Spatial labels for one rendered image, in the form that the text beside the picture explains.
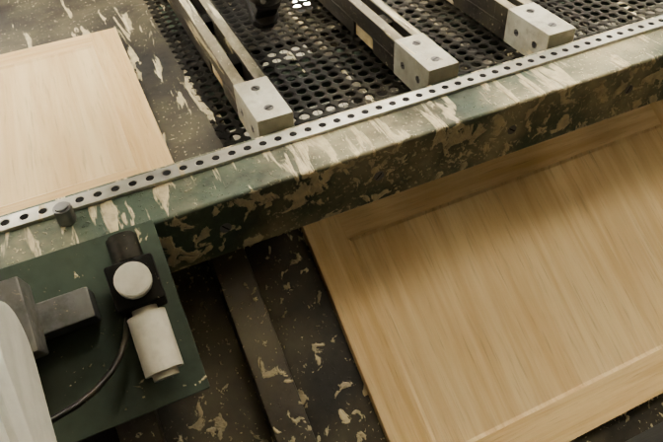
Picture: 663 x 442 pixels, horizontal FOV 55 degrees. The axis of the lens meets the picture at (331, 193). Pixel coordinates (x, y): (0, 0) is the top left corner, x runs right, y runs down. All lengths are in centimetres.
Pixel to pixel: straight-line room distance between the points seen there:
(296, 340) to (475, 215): 42
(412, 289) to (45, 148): 69
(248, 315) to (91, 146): 39
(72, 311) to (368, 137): 49
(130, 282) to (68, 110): 53
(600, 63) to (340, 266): 59
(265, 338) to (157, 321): 31
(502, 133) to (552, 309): 37
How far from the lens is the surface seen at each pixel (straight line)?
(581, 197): 139
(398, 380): 116
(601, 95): 123
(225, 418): 113
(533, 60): 120
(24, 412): 41
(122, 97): 124
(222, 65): 117
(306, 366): 115
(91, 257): 90
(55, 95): 131
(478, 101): 109
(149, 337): 81
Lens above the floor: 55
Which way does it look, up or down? 13 degrees up
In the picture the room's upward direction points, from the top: 23 degrees counter-clockwise
